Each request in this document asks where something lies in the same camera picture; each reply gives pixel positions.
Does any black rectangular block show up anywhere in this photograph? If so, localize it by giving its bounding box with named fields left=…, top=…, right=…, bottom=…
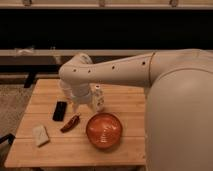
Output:
left=53, top=101, right=67, bottom=121

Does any white rectangular sponge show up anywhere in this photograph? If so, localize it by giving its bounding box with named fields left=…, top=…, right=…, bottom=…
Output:
left=33, top=125, right=49, bottom=147

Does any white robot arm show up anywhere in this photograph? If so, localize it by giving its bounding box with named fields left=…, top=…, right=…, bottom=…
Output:
left=59, top=49, right=213, bottom=171

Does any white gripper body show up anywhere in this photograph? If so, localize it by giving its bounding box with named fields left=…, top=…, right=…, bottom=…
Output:
left=59, top=80, right=92, bottom=104

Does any orange ceramic bowl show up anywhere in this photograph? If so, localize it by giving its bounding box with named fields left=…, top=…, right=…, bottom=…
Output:
left=86, top=113, right=123, bottom=149

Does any black object at left edge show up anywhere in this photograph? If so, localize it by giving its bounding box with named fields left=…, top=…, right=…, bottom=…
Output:
left=0, top=133, right=15, bottom=144

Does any crumpled clear plastic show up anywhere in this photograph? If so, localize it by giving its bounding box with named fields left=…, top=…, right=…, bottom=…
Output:
left=15, top=48, right=34, bottom=56

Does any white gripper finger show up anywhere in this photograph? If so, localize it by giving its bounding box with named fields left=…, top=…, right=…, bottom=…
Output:
left=72, top=102, right=79, bottom=115
left=93, top=85, right=104, bottom=112

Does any wooden table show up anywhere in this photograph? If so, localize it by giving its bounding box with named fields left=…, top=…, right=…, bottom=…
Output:
left=5, top=79, right=146, bottom=168

